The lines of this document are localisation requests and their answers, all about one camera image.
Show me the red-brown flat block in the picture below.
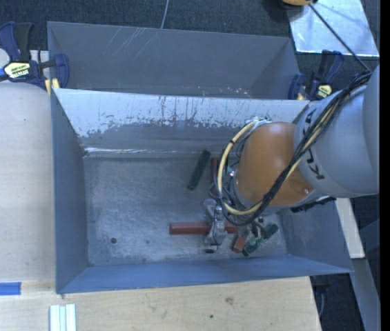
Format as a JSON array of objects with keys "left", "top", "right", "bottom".
[
  {"left": 168, "top": 221, "right": 238, "bottom": 237},
  {"left": 231, "top": 234, "right": 248, "bottom": 254},
  {"left": 209, "top": 157, "right": 221, "bottom": 188}
]

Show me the dark green flat block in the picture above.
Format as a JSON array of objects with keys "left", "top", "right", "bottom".
[{"left": 186, "top": 150, "right": 212, "bottom": 191}]

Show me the grey metal bin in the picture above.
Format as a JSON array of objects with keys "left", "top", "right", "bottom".
[{"left": 46, "top": 21, "right": 355, "bottom": 295}]

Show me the pale wood flat board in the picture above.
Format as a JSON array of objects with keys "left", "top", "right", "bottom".
[{"left": 0, "top": 80, "right": 57, "bottom": 284}]

